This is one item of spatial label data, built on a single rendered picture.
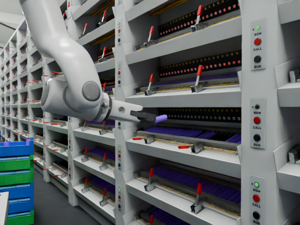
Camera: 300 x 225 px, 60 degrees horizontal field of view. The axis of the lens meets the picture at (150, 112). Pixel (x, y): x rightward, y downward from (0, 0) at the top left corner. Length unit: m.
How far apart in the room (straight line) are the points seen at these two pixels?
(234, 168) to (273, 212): 0.14
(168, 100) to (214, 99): 0.21
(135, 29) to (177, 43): 0.38
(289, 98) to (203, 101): 0.26
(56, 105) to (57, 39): 0.16
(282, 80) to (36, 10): 0.61
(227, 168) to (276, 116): 0.20
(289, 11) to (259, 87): 0.18
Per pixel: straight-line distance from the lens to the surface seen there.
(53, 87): 0.65
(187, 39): 0.89
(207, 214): 0.89
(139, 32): 1.27
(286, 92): 0.67
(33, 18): 0.72
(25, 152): 1.65
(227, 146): 0.82
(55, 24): 0.70
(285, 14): 0.71
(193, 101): 0.85
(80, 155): 1.85
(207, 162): 0.82
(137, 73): 1.23
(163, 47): 0.98
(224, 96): 0.76
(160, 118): 0.84
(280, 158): 0.70
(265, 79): 0.69
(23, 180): 1.68
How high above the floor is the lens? 0.67
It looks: 1 degrees down
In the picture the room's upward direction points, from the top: straight up
